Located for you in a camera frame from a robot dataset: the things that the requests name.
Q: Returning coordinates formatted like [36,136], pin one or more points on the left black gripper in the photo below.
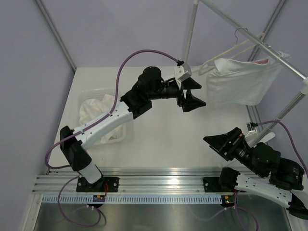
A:
[190,102]

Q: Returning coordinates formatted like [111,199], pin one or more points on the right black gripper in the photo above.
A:
[220,143]

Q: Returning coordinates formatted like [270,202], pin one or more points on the white skirt pink hanger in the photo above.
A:
[237,82]

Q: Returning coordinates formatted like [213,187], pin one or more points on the pink plastic hanger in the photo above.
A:
[261,62]

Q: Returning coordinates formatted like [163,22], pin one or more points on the cream plastic hanger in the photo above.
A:
[237,50]

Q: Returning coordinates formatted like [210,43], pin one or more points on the cream white skirt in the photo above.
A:
[94,103]

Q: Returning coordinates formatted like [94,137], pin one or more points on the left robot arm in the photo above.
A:
[149,86]

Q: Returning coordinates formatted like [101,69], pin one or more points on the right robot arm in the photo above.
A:
[288,181]

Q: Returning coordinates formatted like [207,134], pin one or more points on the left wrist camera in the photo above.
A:
[182,71]

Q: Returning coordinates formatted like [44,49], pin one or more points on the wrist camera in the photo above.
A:
[182,71]
[252,128]

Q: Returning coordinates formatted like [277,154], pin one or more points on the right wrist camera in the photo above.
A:
[252,128]

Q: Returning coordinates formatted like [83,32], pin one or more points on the white slotted cable duct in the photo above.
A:
[134,199]

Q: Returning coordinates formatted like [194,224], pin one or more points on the aluminium mounting rail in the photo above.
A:
[136,180]

